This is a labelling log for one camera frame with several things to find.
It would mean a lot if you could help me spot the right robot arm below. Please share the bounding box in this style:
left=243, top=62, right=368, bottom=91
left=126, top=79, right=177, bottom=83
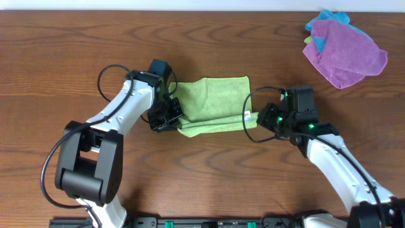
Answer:
left=258, top=85, right=404, bottom=227

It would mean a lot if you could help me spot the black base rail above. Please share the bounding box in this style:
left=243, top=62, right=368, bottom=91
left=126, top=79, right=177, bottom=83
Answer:
left=49, top=216, right=304, bottom=228

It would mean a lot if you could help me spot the purple microfiber cloth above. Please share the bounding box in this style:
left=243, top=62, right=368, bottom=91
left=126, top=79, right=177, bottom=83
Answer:
left=303, top=20, right=388, bottom=89

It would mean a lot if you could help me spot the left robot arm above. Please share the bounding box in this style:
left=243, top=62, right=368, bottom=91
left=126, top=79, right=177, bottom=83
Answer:
left=54, top=60, right=183, bottom=227

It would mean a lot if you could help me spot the blue microfiber cloth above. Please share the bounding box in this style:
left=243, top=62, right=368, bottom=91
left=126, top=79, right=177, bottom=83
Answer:
left=304, top=9, right=370, bottom=53

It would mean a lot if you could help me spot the green microfiber cloth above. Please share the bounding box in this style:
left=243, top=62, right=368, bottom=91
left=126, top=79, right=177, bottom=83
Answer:
left=173, top=76, right=258, bottom=137

